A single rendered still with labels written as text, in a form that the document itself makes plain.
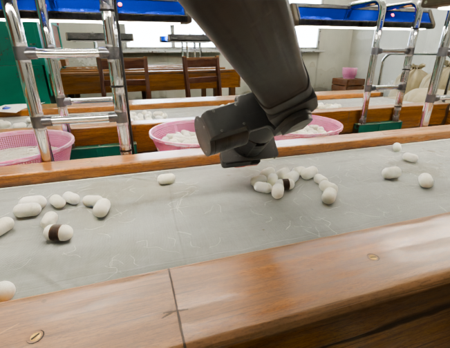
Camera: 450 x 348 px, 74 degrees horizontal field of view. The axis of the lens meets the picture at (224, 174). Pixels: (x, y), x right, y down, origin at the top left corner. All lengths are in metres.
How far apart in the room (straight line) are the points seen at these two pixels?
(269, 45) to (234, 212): 0.28
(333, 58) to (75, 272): 6.79
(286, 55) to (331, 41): 6.67
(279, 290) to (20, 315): 0.22
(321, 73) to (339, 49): 0.59
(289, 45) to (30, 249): 0.37
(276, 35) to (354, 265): 0.23
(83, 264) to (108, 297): 0.10
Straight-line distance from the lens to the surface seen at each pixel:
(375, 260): 0.36
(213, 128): 0.38
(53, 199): 0.53
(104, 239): 0.42
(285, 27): 0.22
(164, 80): 3.19
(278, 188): 0.49
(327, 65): 6.91
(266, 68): 0.25
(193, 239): 0.40
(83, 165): 0.62
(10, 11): 0.65
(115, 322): 0.28
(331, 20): 1.23
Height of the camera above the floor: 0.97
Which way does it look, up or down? 23 degrees down
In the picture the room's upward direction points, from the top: straight up
